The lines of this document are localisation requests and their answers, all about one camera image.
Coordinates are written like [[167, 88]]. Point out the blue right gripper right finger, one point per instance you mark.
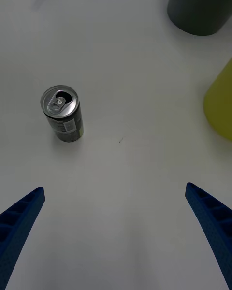
[[215, 224]]

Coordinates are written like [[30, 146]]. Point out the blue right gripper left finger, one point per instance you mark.
[[17, 227]]

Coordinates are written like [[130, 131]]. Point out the black drink can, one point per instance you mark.
[[63, 113]]

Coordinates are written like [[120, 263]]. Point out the yellow-green plastic bin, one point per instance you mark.
[[221, 101]]

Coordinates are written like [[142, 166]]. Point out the grey plastic bin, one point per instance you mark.
[[199, 6]]

